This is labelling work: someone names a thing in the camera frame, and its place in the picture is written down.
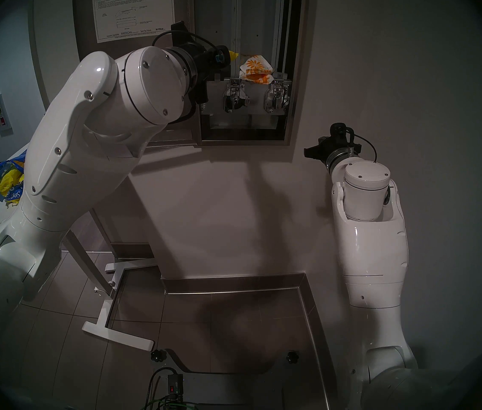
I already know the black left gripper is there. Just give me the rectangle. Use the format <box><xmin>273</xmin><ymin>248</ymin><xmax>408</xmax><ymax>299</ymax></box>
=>
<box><xmin>171</xmin><ymin>21</ymin><xmax>217</xmax><ymax>105</ymax></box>

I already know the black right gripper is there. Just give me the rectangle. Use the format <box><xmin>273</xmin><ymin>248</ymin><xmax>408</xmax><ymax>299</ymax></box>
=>
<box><xmin>303</xmin><ymin>136</ymin><xmax>362</xmax><ymax>166</ymax></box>

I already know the stainless steel dispenser door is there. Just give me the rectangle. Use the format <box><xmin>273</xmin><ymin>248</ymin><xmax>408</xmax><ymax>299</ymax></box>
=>
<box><xmin>72</xmin><ymin>0</ymin><xmax>202</xmax><ymax>149</ymax></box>

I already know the grey robot base platform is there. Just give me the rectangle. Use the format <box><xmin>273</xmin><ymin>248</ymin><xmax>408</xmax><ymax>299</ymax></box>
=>
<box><xmin>151</xmin><ymin>348</ymin><xmax>329</xmax><ymax>410</ymax></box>

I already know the chrome dispensing lever mechanism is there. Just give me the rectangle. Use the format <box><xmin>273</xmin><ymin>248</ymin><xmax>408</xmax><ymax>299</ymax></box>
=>
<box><xmin>264</xmin><ymin>80</ymin><xmax>291</xmax><ymax>114</ymax></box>
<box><xmin>223</xmin><ymin>79</ymin><xmax>251</xmax><ymax>114</ymax></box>

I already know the orange flower print pad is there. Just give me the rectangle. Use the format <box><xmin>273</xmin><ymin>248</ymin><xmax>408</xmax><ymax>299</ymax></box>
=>
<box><xmin>239</xmin><ymin>55</ymin><xmax>275</xmax><ymax>85</ymax></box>

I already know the white instruction sheet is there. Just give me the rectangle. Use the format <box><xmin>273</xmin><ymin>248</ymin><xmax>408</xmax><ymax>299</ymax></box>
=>
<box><xmin>92</xmin><ymin>0</ymin><xmax>176</xmax><ymax>44</ymax></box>

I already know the blue pad package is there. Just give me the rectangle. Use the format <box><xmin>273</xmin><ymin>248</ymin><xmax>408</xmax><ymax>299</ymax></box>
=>
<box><xmin>0</xmin><ymin>151</ymin><xmax>27</xmax><ymax>207</ymax></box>

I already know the white overbed table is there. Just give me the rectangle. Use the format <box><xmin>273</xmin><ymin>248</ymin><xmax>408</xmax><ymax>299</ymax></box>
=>
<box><xmin>0</xmin><ymin>142</ymin><xmax>158</xmax><ymax>352</ymax></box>

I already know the black power box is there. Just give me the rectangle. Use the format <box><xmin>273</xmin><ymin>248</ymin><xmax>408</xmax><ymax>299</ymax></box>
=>
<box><xmin>167</xmin><ymin>373</ymin><xmax>184</xmax><ymax>398</ymax></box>

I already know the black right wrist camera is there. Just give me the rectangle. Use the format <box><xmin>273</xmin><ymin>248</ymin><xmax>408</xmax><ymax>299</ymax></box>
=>
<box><xmin>329</xmin><ymin>123</ymin><xmax>349</xmax><ymax>143</ymax></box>

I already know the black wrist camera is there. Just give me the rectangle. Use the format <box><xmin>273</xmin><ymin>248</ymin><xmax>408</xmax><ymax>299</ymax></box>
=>
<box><xmin>329</xmin><ymin>123</ymin><xmax>349</xmax><ymax>143</ymax></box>
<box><xmin>211</xmin><ymin>45</ymin><xmax>231</xmax><ymax>69</ymax></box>

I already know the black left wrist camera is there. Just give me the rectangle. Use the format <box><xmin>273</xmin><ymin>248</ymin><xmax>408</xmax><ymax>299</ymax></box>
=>
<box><xmin>211</xmin><ymin>45</ymin><xmax>231</xmax><ymax>69</ymax></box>

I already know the thin black left camera cable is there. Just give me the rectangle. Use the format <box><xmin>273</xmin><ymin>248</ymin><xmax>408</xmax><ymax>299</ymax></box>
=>
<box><xmin>152</xmin><ymin>30</ymin><xmax>218</xmax><ymax>51</ymax></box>

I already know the thin black camera cable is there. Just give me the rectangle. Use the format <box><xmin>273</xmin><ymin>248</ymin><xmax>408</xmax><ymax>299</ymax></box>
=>
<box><xmin>348</xmin><ymin>129</ymin><xmax>377</xmax><ymax>164</ymax></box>
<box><xmin>152</xmin><ymin>30</ymin><xmax>218</xmax><ymax>51</ymax></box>

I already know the thin black right camera cable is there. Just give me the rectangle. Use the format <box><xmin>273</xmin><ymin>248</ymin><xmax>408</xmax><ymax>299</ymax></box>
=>
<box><xmin>348</xmin><ymin>129</ymin><xmax>377</xmax><ymax>164</ymax></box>

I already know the thick black coiled cable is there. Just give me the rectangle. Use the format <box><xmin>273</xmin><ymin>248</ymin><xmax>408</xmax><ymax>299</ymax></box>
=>
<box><xmin>168</xmin><ymin>102</ymin><xmax>197</xmax><ymax>124</ymax></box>

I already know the wall fire extinguisher cabinet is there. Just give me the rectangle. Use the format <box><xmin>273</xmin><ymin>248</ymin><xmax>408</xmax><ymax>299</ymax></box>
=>
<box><xmin>0</xmin><ymin>93</ymin><xmax>14</xmax><ymax>137</ymax></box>

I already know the black base cable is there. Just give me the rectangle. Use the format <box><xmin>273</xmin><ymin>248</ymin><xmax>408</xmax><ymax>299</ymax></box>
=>
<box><xmin>145</xmin><ymin>367</ymin><xmax>178</xmax><ymax>410</ymax></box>

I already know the green cable bundle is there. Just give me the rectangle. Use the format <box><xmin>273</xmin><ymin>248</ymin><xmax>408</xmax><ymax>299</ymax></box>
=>
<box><xmin>142</xmin><ymin>394</ymin><xmax>201</xmax><ymax>410</ymax></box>

